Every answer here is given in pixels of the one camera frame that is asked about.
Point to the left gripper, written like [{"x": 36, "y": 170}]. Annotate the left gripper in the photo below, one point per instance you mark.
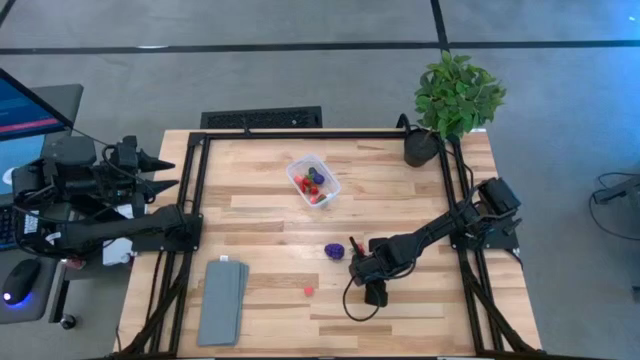
[{"x": 125, "y": 175}]

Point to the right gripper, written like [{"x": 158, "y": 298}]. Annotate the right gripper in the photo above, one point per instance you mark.
[{"x": 372, "y": 267}]

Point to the purple toy grape bunch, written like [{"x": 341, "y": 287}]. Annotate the purple toy grape bunch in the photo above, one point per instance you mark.
[{"x": 334, "y": 251}]

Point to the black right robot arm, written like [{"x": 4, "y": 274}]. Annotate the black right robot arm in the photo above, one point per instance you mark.
[{"x": 430, "y": 232}]

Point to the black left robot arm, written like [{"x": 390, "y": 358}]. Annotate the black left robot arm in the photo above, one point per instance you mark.
[{"x": 110, "y": 230}]

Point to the clear plastic tupperware container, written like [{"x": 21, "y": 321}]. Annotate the clear plastic tupperware container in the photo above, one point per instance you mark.
[{"x": 328, "y": 187}]

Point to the white paper sheet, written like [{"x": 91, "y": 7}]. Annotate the white paper sheet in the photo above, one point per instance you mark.
[{"x": 115, "y": 252}]

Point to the computer side desk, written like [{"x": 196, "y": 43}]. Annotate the computer side desk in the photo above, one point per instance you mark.
[{"x": 65, "y": 110}]

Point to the black floor vent grille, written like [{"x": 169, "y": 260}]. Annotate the black floor vent grille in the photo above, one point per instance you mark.
[{"x": 260, "y": 118}]

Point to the grey folded cloth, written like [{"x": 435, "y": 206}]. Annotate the grey folded cloth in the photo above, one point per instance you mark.
[{"x": 220, "y": 302}]

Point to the computer monitor blue screen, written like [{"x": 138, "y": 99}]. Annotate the computer monitor blue screen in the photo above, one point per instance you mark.
[{"x": 20, "y": 110}]

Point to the black computer keyboard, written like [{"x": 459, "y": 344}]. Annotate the black computer keyboard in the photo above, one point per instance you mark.
[{"x": 5, "y": 227}]

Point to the black round knob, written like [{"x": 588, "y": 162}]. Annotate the black round knob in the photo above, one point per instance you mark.
[{"x": 67, "y": 321}]

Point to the black computer mouse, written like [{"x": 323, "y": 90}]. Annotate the black computer mouse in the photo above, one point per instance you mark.
[{"x": 20, "y": 280}]

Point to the green plant in black pot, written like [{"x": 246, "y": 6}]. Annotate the green plant in black pot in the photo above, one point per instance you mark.
[{"x": 455, "y": 100}]

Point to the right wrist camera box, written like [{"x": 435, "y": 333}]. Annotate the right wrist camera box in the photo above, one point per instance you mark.
[{"x": 376, "y": 295}]

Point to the black aluminium table frame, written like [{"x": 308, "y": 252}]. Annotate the black aluminium table frame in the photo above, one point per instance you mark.
[{"x": 350, "y": 134}]

